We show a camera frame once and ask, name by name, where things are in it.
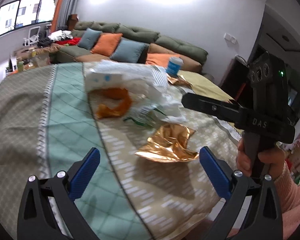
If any gold foil wrapper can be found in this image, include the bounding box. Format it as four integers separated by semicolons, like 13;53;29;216
167;74;192;88
135;123;199;163

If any orange peel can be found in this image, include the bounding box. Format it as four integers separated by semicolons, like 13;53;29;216
96;88;133;119

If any pink sleeve right forearm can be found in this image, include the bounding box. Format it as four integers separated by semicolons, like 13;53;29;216
274;163;300;239

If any patterned tablecloth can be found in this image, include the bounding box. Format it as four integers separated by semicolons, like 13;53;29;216
0;62;243;240

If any blue white paper cup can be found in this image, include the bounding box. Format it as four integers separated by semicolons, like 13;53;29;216
166;56;184;77

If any orange cushion near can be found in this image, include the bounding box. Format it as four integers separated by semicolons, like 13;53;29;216
146;53;180;68

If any orange cushion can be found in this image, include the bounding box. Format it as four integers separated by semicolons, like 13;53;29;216
146;53;180;68
90;33;123;57

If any black glass coffee table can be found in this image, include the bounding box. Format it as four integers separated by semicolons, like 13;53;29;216
6;52;51;76

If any blue cushion near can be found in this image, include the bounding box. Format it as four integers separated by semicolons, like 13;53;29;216
110;38;149;63

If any blue cushion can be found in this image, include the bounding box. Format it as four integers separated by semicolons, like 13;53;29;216
77;28;102;50
110;38;149;63

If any green brown sectional sofa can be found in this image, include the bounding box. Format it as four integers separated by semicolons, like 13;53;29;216
55;21;208;73

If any red cloth on sofa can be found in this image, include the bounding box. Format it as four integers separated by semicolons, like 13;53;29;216
55;37;81;46

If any orange cushion far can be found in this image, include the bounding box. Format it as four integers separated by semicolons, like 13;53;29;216
90;33;123;57

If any blue cushion far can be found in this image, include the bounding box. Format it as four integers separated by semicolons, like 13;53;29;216
77;28;102;50

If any white office chair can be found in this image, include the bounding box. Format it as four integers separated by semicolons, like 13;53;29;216
24;27;40;47

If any large window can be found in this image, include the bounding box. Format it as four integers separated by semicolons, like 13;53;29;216
0;0;56;36

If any orange grey curtain right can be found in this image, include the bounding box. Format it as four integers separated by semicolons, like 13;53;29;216
50;0;78;33

